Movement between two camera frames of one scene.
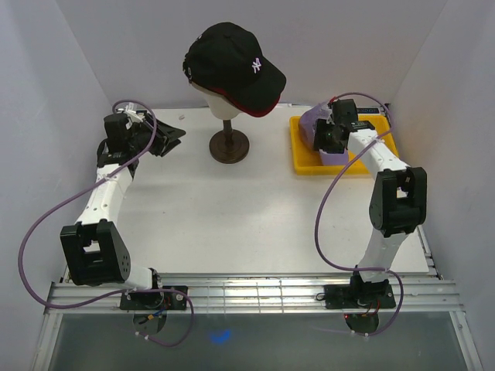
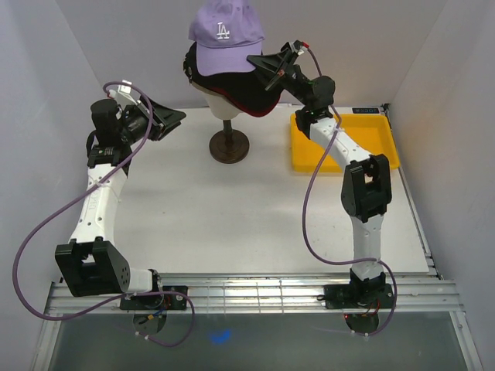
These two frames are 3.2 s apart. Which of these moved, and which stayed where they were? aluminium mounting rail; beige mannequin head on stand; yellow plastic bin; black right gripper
Moved: black right gripper
Stayed: yellow plastic bin; beige mannequin head on stand; aluminium mounting rail
